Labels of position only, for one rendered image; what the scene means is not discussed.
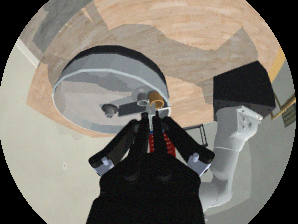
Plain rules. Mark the bronze bushing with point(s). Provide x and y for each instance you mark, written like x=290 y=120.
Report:
x=157 y=98

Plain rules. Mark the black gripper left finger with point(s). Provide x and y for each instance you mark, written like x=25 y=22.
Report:
x=115 y=150

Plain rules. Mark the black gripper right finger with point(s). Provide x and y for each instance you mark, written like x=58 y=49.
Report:
x=198 y=157

